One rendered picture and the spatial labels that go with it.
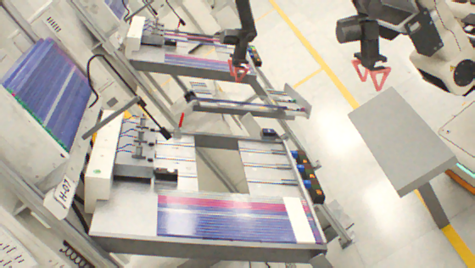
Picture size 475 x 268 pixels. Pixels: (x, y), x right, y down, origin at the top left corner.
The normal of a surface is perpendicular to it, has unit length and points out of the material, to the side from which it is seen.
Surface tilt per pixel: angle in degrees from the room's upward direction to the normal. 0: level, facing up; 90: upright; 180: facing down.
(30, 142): 90
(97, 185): 90
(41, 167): 90
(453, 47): 90
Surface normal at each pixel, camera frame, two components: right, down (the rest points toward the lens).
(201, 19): 0.11, 0.46
